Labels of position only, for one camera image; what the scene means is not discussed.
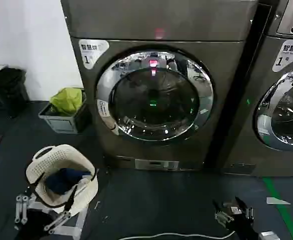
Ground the white paper scrap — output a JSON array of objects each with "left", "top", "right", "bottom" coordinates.
[{"left": 266, "top": 196, "right": 292, "bottom": 206}]

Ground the grey dryer with number sticker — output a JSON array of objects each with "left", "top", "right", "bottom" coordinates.
[{"left": 60, "top": 0, "right": 260, "bottom": 172}]

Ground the green plastic bag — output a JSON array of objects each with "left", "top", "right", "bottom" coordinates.
[{"left": 49, "top": 87, "right": 84, "bottom": 117}]

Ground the round glass washer door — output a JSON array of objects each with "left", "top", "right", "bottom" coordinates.
[{"left": 252, "top": 62, "right": 293, "bottom": 152}]

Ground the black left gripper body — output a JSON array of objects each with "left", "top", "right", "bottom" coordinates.
[{"left": 12, "top": 208, "right": 63, "bottom": 240}]

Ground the grey washer with number sticker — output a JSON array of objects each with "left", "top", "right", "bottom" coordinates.
[{"left": 222, "top": 0, "right": 293, "bottom": 178}]

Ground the white perforated laundry basket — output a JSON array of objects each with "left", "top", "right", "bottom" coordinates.
[{"left": 25, "top": 143, "right": 99, "bottom": 217}]

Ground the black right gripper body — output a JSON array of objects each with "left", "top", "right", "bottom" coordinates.
[{"left": 223, "top": 211, "right": 260, "bottom": 240}]

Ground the black trash bin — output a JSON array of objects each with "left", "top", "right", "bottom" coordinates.
[{"left": 0, "top": 64, "right": 31, "bottom": 119}]

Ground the round glass dryer door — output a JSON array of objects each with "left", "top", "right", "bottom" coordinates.
[{"left": 94, "top": 49, "right": 215, "bottom": 147}]

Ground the white basket stand frame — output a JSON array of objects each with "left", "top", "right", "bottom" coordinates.
[{"left": 27, "top": 199, "right": 89, "bottom": 236}]

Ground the dark blue garment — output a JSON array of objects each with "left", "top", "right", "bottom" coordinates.
[{"left": 44, "top": 167, "right": 93, "bottom": 196}]

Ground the grey plastic crate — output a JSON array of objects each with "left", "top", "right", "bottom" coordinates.
[{"left": 38, "top": 93, "right": 92, "bottom": 134}]

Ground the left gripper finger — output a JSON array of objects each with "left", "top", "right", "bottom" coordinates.
[
  {"left": 13, "top": 171, "right": 46, "bottom": 224},
  {"left": 43, "top": 186, "right": 78, "bottom": 235}
]

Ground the white floor cable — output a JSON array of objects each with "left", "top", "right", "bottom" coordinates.
[{"left": 118, "top": 231, "right": 236, "bottom": 240}]

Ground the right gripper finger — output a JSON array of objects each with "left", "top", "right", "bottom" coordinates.
[
  {"left": 212, "top": 198, "right": 235, "bottom": 224},
  {"left": 234, "top": 196, "right": 256, "bottom": 224}
]

